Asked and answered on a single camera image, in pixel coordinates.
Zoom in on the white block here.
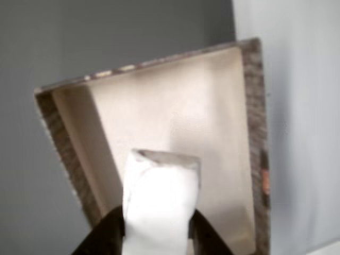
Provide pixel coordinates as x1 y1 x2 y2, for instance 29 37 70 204
121 148 201 255

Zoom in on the stone-patterned cardboard box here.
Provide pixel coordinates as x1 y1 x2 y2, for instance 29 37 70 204
33 37 271 255

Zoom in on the grey table mat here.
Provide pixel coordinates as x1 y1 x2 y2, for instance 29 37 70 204
0 0 236 255

